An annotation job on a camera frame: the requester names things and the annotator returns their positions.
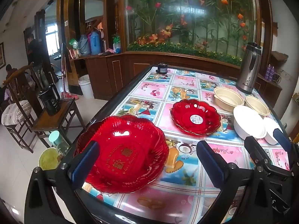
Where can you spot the stainless steel thermos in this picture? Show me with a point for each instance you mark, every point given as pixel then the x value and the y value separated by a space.
pixel 247 79

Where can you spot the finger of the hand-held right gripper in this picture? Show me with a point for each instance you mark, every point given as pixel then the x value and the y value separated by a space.
pixel 281 140
pixel 254 149

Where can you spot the large beige bowl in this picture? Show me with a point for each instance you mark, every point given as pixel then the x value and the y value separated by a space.
pixel 230 98

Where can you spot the blue thermos jug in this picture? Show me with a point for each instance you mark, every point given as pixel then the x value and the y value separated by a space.
pixel 95 44

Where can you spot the black electric kettle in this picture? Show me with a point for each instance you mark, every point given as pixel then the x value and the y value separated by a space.
pixel 50 102

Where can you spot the small red plate gold rim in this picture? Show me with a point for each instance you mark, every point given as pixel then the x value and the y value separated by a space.
pixel 184 114

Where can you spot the large white bowl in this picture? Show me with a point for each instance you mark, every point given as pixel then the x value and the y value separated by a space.
pixel 247 121

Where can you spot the cardboard box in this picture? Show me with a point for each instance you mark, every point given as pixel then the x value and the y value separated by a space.
pixel 279 56

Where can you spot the small white bowl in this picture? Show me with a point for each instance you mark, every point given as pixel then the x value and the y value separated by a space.
pixel 268 130

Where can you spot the red mop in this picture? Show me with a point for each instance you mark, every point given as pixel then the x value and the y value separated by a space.
pixel 70 96

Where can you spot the large red plate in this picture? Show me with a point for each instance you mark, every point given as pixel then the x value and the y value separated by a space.
pixel 130 149

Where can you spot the green lid glass jar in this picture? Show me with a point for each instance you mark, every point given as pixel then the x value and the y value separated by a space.
pixel 55 138

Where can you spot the white bowl with green liquid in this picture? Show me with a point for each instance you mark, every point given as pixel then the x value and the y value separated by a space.
pixel 48 159

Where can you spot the wooden side table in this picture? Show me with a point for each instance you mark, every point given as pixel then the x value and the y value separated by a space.
pixel 53 121

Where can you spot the grey-blue thermos jug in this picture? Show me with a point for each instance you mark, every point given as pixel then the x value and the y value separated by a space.
pixel 84 46

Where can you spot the glass flower display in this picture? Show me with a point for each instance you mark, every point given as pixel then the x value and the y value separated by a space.
pixel 186 28

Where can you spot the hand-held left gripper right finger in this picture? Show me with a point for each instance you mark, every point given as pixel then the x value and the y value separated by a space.
pixel 210 165

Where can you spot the black framed table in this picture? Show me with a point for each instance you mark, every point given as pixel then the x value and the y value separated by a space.
pixel 121 91

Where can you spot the pink cloth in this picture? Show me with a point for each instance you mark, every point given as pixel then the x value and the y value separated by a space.
pixel 109 50

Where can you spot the green plastic bag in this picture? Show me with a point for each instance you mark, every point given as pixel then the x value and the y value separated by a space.
pixel 73 43

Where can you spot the wooden cabinet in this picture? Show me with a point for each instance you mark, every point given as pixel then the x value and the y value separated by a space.
pixel 121 74

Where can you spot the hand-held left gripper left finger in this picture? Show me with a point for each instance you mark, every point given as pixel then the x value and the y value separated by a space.
pixel 85 165

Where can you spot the framed wall picture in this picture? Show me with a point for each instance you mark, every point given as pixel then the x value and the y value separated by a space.
pixel 1 56

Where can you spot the small black device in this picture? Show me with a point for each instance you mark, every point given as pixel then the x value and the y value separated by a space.
pixel 161 68

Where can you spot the wooden chair with cushion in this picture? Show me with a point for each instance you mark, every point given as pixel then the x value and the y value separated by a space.
pixel 14 112

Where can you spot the small beige bowl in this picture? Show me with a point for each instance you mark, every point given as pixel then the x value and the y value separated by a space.
pixel 257 105

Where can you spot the green bottle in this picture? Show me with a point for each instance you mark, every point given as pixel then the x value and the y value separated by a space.
pixel 116 46

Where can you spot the fruit print tablecloth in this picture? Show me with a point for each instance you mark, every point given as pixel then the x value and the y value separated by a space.
pixel 186 91

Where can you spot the white plastic bucket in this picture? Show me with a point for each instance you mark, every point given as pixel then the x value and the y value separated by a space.
pixel 86 87

